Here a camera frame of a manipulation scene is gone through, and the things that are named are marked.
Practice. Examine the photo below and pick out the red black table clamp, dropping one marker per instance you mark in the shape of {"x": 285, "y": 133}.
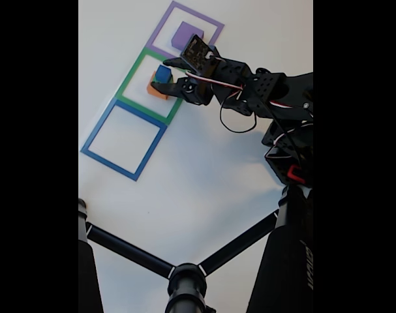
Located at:
{"x": 297, "y": 172}

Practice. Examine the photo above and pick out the orange block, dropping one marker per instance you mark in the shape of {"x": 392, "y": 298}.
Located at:
{"x": 155, "y": 93}

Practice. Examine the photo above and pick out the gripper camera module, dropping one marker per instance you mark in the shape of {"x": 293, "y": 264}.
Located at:
{"x": 197, "y": 53}

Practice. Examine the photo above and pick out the small blue cube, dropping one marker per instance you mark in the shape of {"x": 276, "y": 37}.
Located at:
{"x": 162, "y": 74}

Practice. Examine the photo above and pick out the green cube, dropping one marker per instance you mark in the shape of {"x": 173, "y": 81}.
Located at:
{"x": 155, "y": 80}

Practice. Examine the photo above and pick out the blue square frame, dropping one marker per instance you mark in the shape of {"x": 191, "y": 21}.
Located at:
{"x": 96, "y": 130}

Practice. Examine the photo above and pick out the black camera tripod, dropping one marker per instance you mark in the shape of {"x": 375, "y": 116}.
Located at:
{"x": 282, "y": 261}

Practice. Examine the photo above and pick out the purple block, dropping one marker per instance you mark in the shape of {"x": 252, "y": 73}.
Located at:
{"x": 181, "y": 34}

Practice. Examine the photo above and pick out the purple square frame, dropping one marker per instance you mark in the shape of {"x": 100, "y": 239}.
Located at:
{"x": 158, "y": 32}

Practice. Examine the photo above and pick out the green square frame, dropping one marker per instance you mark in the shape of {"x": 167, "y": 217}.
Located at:
{"x": 129, "y": 75}

